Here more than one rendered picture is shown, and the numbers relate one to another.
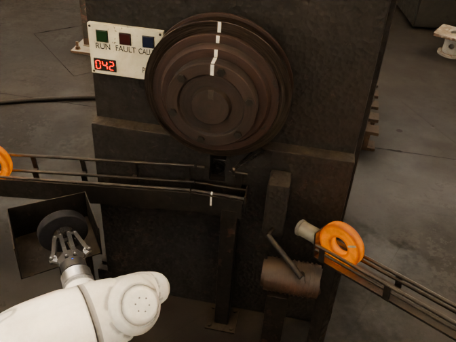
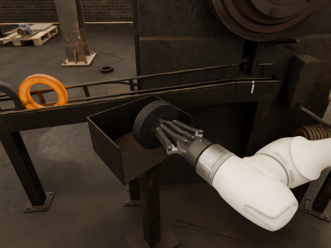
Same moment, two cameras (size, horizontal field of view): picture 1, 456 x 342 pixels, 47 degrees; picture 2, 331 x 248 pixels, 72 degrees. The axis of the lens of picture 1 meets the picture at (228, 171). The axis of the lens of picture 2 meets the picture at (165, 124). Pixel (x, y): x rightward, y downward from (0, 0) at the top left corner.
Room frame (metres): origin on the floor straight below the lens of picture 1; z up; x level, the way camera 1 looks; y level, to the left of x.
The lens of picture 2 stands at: (0.66, 0.62, 1.09)
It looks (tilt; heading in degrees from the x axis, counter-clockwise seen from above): 33 degrees down; 348
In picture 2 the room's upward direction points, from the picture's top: straight up
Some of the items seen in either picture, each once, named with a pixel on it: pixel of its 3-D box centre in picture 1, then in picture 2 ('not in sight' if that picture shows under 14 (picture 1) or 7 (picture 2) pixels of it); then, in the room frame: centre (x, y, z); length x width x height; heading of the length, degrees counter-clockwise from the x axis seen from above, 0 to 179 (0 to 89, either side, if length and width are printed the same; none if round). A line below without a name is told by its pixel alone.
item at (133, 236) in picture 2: (65, 291); (144, 193); (1.29, 0.57, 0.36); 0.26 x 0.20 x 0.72; 117
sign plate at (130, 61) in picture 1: (126, 51); not in sight; (1.67, 0.37, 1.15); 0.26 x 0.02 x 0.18; 82
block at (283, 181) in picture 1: (277, 203); (298, 83); (1.50, -0.19, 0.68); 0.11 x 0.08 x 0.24; 172
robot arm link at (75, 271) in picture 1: (77, 280); (215, 164); (1.04, 0.41, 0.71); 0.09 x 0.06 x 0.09; 117
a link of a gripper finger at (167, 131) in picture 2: (63, 248); (172, 137); (1.16, 0.49, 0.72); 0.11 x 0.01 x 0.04; 28
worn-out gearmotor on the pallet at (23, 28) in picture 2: not in sight; (26, 28); (5.77, 2.19, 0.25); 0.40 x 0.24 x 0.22; 172
